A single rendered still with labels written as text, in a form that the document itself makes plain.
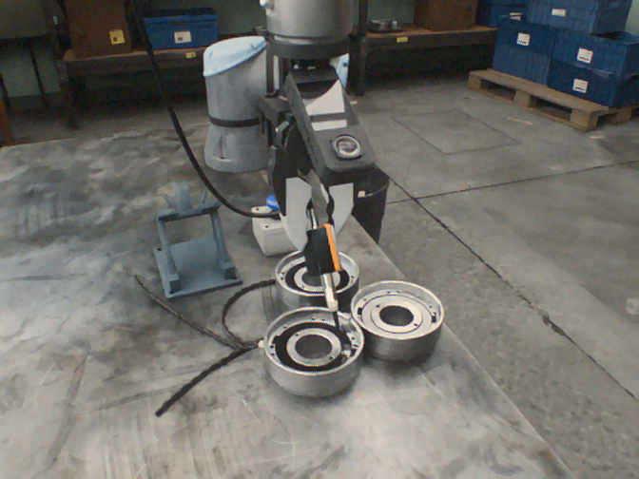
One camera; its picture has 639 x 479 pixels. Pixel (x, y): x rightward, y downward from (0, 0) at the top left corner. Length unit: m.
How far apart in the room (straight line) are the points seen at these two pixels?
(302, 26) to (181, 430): 0.38
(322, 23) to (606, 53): 3.75
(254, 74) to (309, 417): 0.64
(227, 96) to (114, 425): 0.63
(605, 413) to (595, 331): 0.39
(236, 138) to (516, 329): 1.29
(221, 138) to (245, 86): 0.11
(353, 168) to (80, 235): 0.57
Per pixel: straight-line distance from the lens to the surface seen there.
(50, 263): 0.85
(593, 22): 4.24
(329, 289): 0.55
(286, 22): 0.47
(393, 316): 0.65
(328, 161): 0.42
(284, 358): 0.56
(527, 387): 1.78
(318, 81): 0.48
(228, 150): 1.03
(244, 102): 1.01
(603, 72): 4.16
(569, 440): 1.69
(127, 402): 0.59
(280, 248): 0.77
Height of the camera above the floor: 1.22
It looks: 31 degrees down
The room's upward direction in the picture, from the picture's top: straight up
